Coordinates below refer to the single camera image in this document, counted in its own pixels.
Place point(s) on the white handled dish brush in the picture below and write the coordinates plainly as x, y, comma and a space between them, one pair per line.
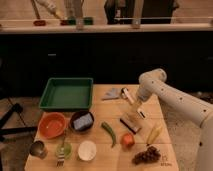
125, 92

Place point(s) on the black tripod stand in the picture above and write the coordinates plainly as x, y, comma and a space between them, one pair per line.
11, 122

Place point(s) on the green small plate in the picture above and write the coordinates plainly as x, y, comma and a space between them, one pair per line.
67, 150

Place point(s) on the green plastic tray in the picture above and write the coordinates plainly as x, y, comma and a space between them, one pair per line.
67, 94

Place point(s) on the orange bowl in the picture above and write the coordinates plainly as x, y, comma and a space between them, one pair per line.
52, 125

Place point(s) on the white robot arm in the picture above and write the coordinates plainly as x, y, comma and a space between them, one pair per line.
196, 110

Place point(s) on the blue sponge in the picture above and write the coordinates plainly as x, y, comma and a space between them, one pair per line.
83, 122

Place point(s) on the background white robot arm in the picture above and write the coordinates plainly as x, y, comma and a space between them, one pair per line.
50, 6

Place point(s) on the wooden block eraser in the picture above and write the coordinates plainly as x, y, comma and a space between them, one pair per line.
133, 126

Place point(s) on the white small bowl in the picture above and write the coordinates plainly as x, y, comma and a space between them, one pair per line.
87, 150

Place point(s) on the metal cup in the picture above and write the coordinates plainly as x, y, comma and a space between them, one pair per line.
38, 149

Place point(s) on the green background object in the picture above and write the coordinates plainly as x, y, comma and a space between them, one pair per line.
84, 21

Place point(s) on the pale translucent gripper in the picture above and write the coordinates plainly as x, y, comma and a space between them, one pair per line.
137, 107

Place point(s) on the dark brown bowl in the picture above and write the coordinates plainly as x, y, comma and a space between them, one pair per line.
77, 115

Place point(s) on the red background bowl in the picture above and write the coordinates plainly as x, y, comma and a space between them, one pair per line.
39, 23

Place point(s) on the red tomato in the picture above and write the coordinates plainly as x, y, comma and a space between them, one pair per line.
127, 140

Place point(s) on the grey folded cloth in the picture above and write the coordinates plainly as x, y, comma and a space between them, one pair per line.
111, 94

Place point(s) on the dark grape bunch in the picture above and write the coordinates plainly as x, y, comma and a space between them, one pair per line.
151, 155

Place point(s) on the metal fork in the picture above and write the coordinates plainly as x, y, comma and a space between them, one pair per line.
61, 156

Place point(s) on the green chili pepper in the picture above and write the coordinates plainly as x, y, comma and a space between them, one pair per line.
110, 131

